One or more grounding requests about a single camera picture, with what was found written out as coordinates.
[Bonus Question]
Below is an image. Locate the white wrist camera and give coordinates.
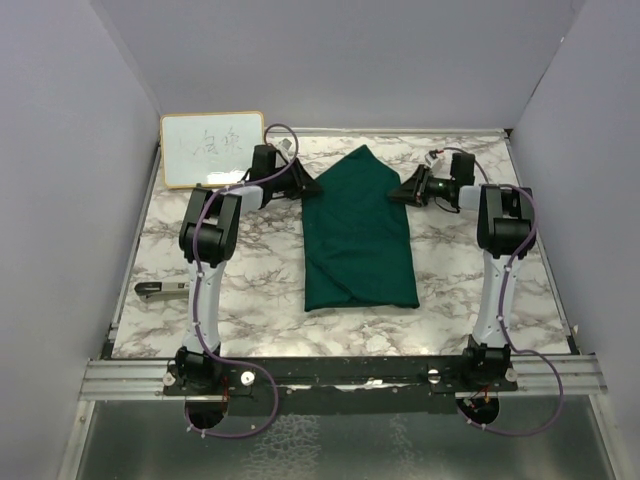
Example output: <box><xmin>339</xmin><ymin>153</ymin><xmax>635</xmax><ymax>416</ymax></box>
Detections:
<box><xmin>276</xmin><ymin>138</ymin><xmax>295</xmax><ymax>159</ymax></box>
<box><xmin>424</xmin><ymin>150</ymin><xmax>444</xmax><ymax>174</ymax></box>

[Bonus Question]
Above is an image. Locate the small framed whiteboard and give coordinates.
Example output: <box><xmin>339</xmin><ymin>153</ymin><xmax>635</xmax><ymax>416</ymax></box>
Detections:
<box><xmin>160</xmin><ymin>111</ymin><xmax>264</xmax><ymax>189</ymax></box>

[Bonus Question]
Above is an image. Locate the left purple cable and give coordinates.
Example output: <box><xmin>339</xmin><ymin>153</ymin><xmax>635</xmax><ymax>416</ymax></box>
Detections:
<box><xmin>184</xmin><ymin>123</ymin><xmax>300</xmax><ymax>441</ymax></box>

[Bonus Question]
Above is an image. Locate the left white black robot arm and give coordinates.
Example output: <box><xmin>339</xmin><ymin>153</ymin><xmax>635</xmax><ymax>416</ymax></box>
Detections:
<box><xmin>173</xmin><ymin>144</ymin><xmax>322</xmax><ymax>395</ymax></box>

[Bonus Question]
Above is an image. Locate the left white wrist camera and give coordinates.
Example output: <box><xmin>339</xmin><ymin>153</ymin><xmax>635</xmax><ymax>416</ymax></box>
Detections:
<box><xmin>276</xmin><ymin>138</ymin><xmax>295</xmax><ymax>159</ymax></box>

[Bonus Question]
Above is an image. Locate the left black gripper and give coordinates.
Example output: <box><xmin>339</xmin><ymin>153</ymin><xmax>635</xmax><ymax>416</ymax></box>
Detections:
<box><xmin>267</xmin><ymin>158</ymin><xmax>320</xmax><ymax>200</ymax></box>

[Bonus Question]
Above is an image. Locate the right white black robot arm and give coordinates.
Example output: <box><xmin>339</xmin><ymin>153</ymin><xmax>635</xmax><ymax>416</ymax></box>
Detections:
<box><xmin>388</xmin><ymin>147</ymin><xmax>537</xmax><ymax>391</ymax></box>

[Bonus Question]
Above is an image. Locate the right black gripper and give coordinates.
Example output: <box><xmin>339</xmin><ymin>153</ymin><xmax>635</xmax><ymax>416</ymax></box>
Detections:
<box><xmin>389</xmin><ymin>166</ymin><xmax>454</xmax><ymax>208</ymax></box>

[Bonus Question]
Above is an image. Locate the black mounting base rail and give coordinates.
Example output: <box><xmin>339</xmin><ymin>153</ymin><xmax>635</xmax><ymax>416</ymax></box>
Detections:
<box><xmin>162</xmin><ymin>355</ymin><xmax>517</xmax><ymax>400</ymax></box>

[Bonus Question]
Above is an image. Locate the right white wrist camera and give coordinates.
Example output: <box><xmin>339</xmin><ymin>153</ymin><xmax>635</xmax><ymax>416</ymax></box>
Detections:
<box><xmin>424</xmin><ymin>150</ymin><xmax>444</xmax><ymax>174</ymax></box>

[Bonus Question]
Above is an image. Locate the green surgical drape cloth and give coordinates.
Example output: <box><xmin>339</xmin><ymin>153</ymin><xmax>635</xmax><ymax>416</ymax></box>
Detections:
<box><xmin>302</xmin><ymin>145</ymin><xmax>420</xmax><ymax>312</ymax></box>

